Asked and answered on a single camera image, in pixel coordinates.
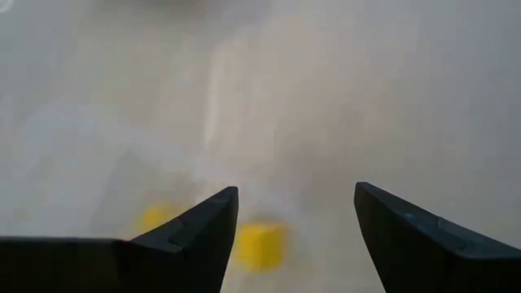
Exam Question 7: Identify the yellow cube block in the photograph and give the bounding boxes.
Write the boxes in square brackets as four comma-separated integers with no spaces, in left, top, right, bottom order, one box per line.
[138,202,184,235]
[234,221,288,273]

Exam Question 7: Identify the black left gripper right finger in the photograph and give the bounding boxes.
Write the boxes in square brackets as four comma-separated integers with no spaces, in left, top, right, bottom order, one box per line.
[353,181,521,293]

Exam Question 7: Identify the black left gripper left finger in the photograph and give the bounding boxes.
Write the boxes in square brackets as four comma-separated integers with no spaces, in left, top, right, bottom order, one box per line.
[0,186,239,293]

